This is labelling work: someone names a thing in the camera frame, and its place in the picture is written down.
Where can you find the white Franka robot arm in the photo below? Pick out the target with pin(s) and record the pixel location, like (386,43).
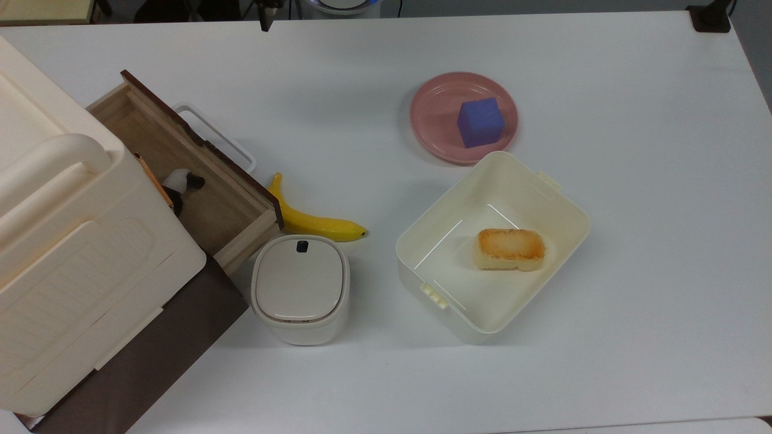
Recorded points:
(341,5)

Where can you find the cream plastic storage box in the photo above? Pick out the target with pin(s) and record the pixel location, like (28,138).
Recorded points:
(72,271)

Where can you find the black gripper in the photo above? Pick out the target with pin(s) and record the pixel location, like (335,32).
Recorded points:
(268,3)

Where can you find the dark brown drawer cabinet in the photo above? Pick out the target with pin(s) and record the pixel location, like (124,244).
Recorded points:
(181,325)

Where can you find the black table clamp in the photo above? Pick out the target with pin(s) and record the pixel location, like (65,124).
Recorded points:
(710,18)

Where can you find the purple cube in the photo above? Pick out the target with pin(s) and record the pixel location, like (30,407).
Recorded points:
(480,122)

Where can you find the toasted bread piece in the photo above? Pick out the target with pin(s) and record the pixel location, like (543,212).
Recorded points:
(509,248)

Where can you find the yellow banana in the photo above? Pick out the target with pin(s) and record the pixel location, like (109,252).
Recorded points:
(313,226)

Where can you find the black and white plush toy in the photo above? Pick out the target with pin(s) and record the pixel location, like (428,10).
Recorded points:
(178,179)

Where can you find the light wooden table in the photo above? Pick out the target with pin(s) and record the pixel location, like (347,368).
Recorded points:
(42,9)

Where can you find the cream plastic open bin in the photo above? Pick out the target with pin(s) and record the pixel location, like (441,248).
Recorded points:
(446,271)

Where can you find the small beige lidded trash can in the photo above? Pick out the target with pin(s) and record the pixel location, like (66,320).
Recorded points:
(298,283)

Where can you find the pink plate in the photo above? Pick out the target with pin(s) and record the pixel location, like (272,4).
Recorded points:
(434,114)

